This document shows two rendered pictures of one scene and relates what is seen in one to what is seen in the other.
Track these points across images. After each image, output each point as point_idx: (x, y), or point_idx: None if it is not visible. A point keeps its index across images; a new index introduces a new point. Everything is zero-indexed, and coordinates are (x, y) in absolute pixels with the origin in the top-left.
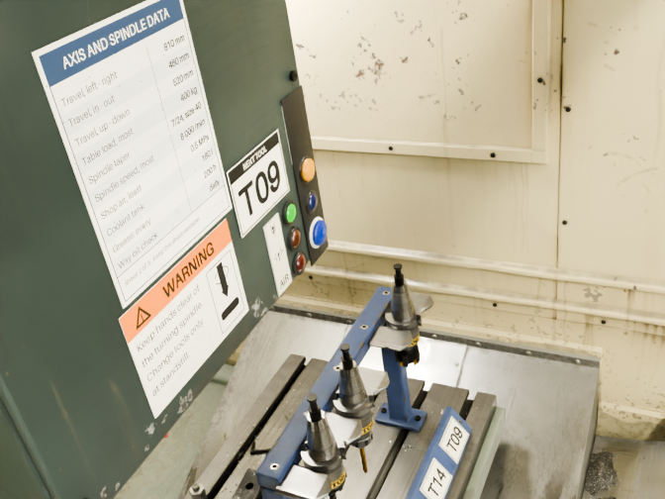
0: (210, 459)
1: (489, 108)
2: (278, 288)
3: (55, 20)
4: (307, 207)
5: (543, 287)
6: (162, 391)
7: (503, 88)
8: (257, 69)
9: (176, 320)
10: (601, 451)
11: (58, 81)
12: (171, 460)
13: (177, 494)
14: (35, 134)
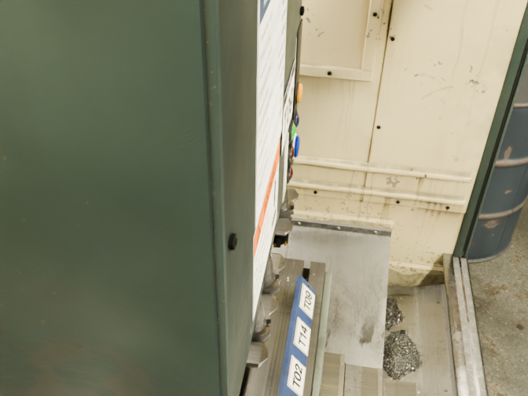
0: None
1: (330, 34)
2: (283, 196)
3: None
4: (295, 125)
5: (355, 177)
6: (256, 296)
7: (343, 19)
8: (295, 5)
9: (264, 232)
10: (387, 298)
11: (262, 20)
12: None
13: None
14: (251, 71)
